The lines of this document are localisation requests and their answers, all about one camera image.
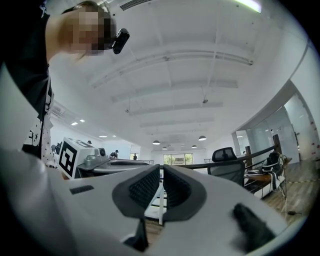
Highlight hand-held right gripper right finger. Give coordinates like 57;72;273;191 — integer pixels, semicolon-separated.
148;164;289;256

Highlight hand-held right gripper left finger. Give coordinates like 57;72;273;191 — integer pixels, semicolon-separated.
0;146;161;256

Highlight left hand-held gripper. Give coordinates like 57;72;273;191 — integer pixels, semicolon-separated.
58;136;154;181

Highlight black white clothes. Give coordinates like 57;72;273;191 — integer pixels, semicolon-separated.
260;151;286;193

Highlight white black-dotted fabric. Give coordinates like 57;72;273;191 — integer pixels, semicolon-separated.
40;117;61;171

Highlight white table leg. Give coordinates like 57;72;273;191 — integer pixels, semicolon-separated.
149;187;168;226

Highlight black mesh office chair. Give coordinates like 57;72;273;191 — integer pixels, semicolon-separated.
206;146;246;187

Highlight black railing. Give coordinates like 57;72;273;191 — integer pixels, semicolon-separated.
172;145;276;173

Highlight window with green view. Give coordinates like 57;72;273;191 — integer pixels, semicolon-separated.
163;153;187;166

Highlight person's black printed shirt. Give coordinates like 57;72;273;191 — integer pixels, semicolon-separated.
0;0;55;161

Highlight person's head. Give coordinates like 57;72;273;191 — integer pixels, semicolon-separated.
45;0;118;66

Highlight white ceiling pipe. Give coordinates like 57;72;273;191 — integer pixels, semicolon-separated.
91;50;254;89

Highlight ceiling air vent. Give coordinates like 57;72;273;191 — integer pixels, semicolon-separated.
119;0;152;11

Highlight glass partition wall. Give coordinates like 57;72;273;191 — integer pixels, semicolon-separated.
234;92;320;163

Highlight black head-worn camera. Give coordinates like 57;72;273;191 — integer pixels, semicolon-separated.
111;27;131;55

